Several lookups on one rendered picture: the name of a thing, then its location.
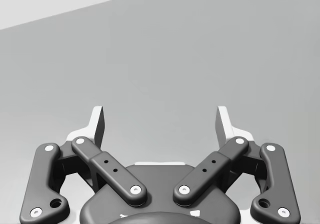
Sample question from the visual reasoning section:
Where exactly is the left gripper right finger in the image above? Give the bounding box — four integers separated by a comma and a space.
172, 105, 302, 223

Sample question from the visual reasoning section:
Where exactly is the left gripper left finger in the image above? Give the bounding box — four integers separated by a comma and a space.
19, 105, 148, 223

